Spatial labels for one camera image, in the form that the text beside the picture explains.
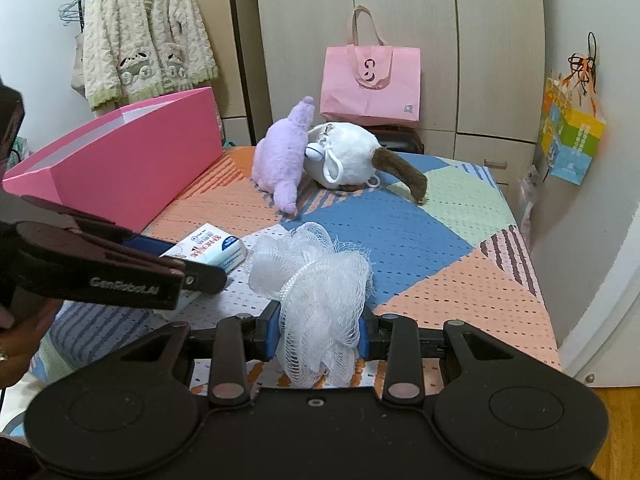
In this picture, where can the pink cardboard box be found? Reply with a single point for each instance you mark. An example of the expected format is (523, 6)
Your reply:
(140, 160)

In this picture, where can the white mesh bath loofah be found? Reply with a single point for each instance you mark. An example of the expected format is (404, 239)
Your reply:
(315, 300)

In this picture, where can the patchwork blanket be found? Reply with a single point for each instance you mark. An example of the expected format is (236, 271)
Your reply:
(425, 240)

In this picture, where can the purple plush toy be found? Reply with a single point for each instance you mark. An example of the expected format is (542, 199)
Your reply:
(280, 155)

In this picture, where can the clear plastic bag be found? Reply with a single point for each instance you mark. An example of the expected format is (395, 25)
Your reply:
(529, 195)

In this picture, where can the tall beige cabinet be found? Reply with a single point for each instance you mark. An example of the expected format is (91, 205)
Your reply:
(215, 20)

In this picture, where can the white tissue pack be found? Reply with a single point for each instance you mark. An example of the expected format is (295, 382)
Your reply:
(215, 247)

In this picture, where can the person's left hand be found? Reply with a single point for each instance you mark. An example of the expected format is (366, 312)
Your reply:
(25, 345)

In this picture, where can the cream fleece robe green trim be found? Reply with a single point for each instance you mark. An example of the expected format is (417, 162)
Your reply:
(150, 35)

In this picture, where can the white door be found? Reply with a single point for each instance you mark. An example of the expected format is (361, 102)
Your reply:
(615, 320)

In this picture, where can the beige canvas tote bag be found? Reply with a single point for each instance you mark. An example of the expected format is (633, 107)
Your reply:
(77, 70)

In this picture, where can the pink tote bag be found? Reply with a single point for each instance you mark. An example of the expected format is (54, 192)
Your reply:
(370, 95)

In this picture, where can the colourful paper gift bag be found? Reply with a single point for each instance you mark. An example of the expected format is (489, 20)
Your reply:
(575, 145)

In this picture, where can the beige three-door wardrobe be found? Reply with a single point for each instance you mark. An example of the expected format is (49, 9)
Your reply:
(475, 35)

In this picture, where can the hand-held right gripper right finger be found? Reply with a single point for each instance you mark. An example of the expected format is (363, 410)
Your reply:
(364, 341)

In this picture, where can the white plush toy brown tail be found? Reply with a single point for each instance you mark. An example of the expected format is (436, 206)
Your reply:
(350, 150)

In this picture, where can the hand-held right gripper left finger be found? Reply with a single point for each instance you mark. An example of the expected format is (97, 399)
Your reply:
(273, 331)

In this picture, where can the black suitcase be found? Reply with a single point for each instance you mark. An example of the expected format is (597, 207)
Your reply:
(400, 141)

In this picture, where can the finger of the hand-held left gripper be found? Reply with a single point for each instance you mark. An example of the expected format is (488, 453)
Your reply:
(205, 279)
(100, 222)

